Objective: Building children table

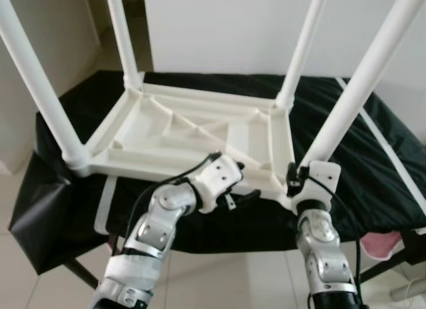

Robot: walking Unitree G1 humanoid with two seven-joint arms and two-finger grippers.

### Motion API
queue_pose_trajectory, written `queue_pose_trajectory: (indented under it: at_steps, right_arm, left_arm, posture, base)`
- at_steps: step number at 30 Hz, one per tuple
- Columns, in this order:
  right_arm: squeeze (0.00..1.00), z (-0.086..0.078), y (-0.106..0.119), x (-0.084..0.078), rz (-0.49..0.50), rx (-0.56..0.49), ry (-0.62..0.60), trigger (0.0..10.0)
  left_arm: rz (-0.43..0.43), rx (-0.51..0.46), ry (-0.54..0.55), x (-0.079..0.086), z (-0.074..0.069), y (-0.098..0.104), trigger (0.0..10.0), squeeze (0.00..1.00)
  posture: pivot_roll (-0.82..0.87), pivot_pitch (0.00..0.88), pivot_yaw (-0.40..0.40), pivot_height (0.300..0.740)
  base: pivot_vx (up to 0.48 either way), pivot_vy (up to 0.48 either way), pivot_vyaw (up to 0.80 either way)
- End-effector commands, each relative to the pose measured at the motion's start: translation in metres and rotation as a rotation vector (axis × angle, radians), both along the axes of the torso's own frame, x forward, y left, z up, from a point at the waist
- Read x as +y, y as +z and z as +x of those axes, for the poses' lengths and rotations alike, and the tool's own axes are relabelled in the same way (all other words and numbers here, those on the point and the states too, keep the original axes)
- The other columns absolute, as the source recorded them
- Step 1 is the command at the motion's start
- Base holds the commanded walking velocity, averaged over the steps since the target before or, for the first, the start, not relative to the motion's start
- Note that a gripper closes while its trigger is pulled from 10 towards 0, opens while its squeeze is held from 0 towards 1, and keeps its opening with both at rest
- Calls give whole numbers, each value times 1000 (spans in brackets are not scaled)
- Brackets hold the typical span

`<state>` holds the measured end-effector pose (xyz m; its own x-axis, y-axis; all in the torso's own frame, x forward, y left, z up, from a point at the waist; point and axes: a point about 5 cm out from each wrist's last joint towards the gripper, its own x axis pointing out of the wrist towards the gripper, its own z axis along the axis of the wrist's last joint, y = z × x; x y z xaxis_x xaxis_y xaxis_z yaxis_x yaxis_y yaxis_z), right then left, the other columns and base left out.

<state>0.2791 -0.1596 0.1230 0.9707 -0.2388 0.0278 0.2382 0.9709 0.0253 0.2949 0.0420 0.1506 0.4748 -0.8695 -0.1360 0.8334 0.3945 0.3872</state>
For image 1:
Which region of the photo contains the white plastic table leg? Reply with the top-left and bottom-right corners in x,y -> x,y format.
275,0 -> 329,110
0,0 -> 91,174
300,0 -> 426,170
105,0 -> 144,91

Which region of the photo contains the pink cloth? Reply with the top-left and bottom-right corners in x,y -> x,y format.
363,232 -> 404,259

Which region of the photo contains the black metal stand leg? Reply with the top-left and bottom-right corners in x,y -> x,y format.
359,239 -> 426,283
63,259 -> 101,288

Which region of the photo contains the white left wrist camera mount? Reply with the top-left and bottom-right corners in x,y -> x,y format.
193,154 -> 244,211

